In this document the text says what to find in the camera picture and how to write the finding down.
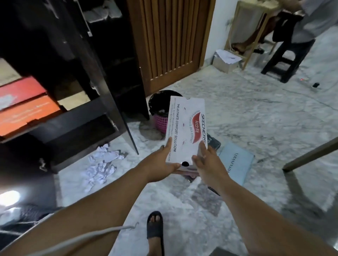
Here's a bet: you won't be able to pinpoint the person's right hand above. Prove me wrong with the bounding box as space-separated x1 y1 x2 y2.
191 140 232 191

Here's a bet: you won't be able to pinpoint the person's left hand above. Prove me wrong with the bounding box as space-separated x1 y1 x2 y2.
137 137 182 184

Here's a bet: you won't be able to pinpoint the light blue Veranevada box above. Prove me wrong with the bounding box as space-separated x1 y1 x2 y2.
218 142 255 186

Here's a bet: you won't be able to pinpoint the black Foamies shoebox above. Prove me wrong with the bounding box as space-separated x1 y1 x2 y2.
207 133 222 151

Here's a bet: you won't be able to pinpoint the white paper pile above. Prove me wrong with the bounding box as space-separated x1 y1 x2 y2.
80 143 126 194

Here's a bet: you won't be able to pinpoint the white Skechers shoebox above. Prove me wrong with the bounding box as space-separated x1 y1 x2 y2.
165 95 208 171

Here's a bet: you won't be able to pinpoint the tan cardboard shoebox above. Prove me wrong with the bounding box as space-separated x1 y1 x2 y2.
57 91 92 111

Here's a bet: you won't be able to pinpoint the dark wooden cabinet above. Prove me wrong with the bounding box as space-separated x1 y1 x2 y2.
0 0 151 211

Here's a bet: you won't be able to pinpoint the orange shoe box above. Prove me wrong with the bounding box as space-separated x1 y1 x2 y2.
0 95 63 137

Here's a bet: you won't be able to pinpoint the red and white shoe box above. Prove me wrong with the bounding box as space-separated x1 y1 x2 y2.
0 76 48 111

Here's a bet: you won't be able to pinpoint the person's left forearm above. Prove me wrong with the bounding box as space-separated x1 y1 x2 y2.
0 168 159 256

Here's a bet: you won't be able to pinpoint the person's right forearm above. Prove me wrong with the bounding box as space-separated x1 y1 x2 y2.
215 179 338 256

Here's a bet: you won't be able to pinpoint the black shoulder bag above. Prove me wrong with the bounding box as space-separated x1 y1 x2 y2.
272 12 304 43

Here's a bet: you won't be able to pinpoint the pink plastic waste basket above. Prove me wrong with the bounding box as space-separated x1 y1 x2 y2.
153 113 169 134

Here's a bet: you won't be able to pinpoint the person's bare foot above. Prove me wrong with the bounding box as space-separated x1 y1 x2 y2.
148 214 164 256

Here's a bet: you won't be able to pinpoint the black trash bag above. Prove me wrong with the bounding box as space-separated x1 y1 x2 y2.
148 89 183 118

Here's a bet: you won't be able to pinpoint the black slide sandal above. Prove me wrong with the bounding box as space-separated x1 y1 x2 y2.
146 211 165 256

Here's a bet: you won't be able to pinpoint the white paper sheets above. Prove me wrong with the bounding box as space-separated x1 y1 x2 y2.
215 49 243 64

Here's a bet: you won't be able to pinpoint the brown slatted wooden door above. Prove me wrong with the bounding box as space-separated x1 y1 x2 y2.
126 0 217 97

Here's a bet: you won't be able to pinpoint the light wooden table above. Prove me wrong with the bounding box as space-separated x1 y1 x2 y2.
224 0 280 71

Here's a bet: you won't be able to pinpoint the black plastic stool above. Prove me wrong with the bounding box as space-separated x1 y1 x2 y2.
261 39 316 84

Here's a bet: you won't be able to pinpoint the white folded cloth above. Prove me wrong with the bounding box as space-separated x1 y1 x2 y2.
82 0 123 23

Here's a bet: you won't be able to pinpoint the white cord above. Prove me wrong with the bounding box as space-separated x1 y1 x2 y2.
26 223 139 256

